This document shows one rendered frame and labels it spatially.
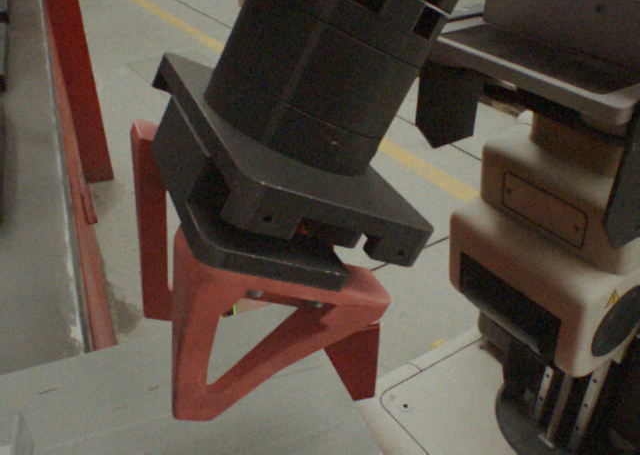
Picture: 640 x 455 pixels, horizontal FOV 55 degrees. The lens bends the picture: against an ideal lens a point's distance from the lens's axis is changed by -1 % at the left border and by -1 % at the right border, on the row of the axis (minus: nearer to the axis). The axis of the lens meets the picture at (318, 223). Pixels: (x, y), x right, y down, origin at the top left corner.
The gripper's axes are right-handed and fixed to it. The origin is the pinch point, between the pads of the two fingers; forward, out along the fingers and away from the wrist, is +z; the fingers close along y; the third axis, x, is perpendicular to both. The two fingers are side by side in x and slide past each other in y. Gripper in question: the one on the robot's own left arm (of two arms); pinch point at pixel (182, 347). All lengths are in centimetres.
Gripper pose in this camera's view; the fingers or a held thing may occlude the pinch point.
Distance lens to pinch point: 24.1
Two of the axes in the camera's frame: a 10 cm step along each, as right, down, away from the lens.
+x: 8.1, 2.1, 5.5
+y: 3.9, 5.1, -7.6
